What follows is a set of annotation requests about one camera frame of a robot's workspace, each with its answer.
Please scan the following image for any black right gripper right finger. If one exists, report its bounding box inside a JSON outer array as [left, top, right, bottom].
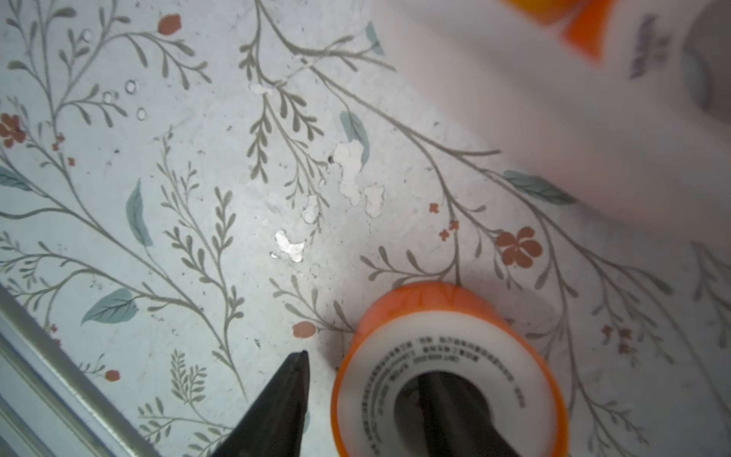
[[418, 371, 518, 456]]

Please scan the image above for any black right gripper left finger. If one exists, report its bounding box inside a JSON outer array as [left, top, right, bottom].
[[213, 350, 310, 457]]

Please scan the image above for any orange white tape roll bottom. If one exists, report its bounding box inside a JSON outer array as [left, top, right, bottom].
[[330, 281, 569, 456]]

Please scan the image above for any orange white tape roll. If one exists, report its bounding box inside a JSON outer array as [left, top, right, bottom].
[[330, 281, 569, 456], [562, 0, 616, 62]]

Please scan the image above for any white plastic storage box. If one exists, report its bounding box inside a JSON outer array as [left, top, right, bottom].
[[373, 1, 730, 247]]

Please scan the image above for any yellow black tape roll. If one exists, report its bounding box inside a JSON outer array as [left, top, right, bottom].
[[506, 0, 581, 25]]

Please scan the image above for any aluminium front rail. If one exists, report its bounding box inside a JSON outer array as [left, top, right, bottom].
[[1, 289, 159, 456]]

